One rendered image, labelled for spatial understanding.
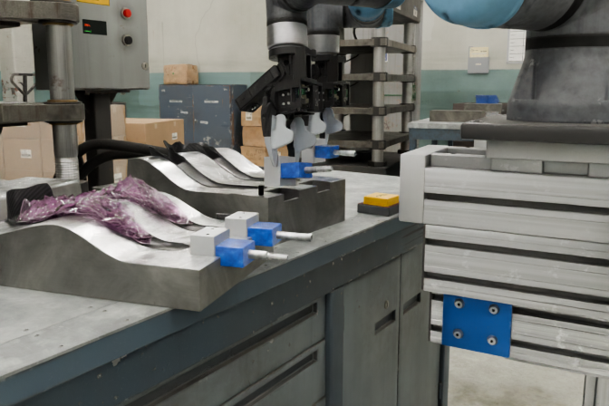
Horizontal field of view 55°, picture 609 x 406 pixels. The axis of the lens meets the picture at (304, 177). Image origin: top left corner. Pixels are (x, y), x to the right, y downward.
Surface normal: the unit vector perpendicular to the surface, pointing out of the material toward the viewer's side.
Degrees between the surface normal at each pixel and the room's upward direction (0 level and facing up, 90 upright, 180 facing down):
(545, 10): 138
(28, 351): 0
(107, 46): 90
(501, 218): 90
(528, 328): 90
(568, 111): 90
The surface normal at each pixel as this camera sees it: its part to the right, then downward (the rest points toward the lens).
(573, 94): -0.40, -0.17
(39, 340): 0.00, -0.99
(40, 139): -0.32, 0.25
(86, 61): 0.82, 0.09
